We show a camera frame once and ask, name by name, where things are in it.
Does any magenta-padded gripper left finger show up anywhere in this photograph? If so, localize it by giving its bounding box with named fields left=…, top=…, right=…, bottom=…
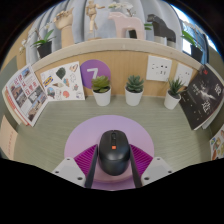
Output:
left=51, top=143, right=100, bottom=189

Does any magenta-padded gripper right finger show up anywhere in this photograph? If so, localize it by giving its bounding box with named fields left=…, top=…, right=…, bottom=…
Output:
left=128, top=143, right=175, bottom=189

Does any black computer mouse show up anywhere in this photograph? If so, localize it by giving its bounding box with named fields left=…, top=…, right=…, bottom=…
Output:
left=98, top=129, right=131, bottom=177

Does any purple round mouse pad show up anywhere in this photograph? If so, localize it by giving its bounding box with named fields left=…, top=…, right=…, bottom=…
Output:
left=63, top=114, right=155, bottom=192

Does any colourful food sticker card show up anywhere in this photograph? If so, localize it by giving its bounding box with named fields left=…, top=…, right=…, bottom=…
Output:
left=209, top=124, right=224, bottom=162

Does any peach paper card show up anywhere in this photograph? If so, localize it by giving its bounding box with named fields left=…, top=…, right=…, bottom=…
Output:
left=0, top=114, right=19, bottom=161

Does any succulent in white pot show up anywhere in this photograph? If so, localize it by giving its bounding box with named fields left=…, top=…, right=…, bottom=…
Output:
left=90, top=75, right=113, bottom=108
left=163, top=77, right=185, bottom=111
left=124, top=74, right=146, bottom=108

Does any red-spined photo cover book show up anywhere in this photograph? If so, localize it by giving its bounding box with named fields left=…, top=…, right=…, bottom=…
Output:
left=4, top=64, right=49, bottom=128

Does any black cover book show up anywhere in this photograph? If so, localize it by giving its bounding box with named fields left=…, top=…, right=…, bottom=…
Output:
left=179, top=64, right=224, bottom=132

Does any white sticker sheet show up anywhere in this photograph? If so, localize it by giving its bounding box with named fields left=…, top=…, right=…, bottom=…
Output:
left=39, top=60, right=86, bottom=102

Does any purple round number sign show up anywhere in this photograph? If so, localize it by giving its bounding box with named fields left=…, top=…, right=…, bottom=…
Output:
left=79, top=59, right=112, bottom=90

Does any wooden backboard with ledge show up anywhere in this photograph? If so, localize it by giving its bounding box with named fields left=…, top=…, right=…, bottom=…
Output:
left=31, top=37, right=214, bottom=98

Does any green desk partition panel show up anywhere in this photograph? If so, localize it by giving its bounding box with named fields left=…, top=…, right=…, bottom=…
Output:
left=0, top=54, right=19, bottom=158
left=204, top=63, right=224, bottom=141

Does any wooden hand model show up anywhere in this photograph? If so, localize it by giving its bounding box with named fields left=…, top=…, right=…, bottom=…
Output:
left=53, top=7, right=76, bottom=49

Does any black horse figurine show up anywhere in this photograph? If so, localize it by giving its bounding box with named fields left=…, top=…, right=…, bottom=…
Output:
left=146, top=13, right=177, bottom=48

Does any window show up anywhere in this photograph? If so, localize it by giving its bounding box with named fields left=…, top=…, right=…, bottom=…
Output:
left=173, top=3, right=218, bottom=58

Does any wooden mannequin figure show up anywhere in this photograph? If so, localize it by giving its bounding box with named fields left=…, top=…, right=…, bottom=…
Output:
left=84, top=0, right=106, bottom=41

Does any pink horse figurine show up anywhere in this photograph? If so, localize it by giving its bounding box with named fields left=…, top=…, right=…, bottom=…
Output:
left=108, top=11, right=147, bottom=41

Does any grey pleated curtain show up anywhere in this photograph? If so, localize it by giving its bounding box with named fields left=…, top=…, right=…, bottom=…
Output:
left=26, top=0, right=184, bottom=56

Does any white wall socket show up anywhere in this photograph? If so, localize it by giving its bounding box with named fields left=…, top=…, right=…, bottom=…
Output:
left=145, top=54, right=173, bottom=83

